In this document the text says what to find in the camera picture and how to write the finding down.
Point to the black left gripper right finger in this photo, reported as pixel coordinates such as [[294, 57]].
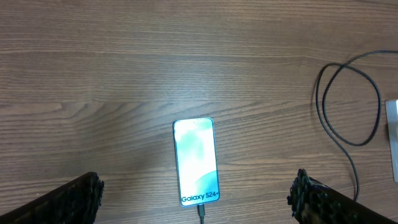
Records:
[[314, 202]]

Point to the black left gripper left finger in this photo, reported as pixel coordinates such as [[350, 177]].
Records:
[[76, 202]]

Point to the Samsung Galaxy smartphone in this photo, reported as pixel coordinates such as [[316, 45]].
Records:
[[197, 171]]

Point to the white power strip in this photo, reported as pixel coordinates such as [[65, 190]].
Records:
[[391, 114]]

